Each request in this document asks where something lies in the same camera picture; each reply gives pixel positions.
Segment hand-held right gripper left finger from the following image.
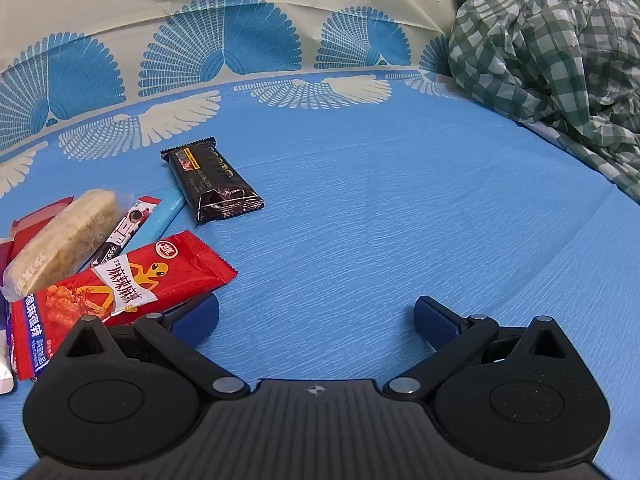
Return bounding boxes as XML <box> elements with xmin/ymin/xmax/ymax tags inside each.
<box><xmin>60</xmin><ymin>292</ymin><xmax>251</xmax><ymax>401</ymax></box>

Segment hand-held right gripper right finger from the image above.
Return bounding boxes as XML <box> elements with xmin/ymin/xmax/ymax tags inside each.
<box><xmin>382</xmin><ymin>296</ymin><xmax>576</xmax><ymax>401</ymax></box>

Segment red snack packet yellow figure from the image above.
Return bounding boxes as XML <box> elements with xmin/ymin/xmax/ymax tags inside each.
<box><xmin>10</xmin><ymin>230</ymin><xmax>238</xmax><ymax>381</ymax></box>

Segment dark brown cracker packet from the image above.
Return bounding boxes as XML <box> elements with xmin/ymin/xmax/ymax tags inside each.
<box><xmin>160</xmin><ymin>136</ymin><xmax>266</xmax><ymax>223</ymax></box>

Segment light blue stick sachet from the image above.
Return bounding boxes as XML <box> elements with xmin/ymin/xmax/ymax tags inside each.
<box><xmin>131</xmin><ymin>187</ymin><xmax>182</xmax><ymax>253</ymax></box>

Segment blue and red stick packet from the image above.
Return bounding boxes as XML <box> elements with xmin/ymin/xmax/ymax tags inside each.
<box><xmin>89</xmin><ymin>196</ymin><xmax>162</xmax><ymax>268</ymax></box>

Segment blue bed sheet white fans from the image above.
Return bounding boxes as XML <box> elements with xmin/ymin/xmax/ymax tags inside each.
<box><xmin>0</xmin><ymin>67</ymin><xmax>640</xmax><ymax>480</ymax></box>

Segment beige rice cracker clear wrapper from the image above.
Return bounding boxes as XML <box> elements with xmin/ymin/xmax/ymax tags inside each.
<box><xmin>2</xmin><ymin>188</ymin><xmax>132</xmax><ymax>301</ymax></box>

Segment plain red snack packet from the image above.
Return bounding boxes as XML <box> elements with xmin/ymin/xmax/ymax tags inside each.
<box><xmin>9</xmin><ymin>196</ymin><xmax>75</xmax><ymax>247</ymax></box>

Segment green checked blanket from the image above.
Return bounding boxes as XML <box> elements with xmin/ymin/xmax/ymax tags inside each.
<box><xmin>445</xmin><ymin>0</ymin><xmax>640</xmax><ymax>206</ymax></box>

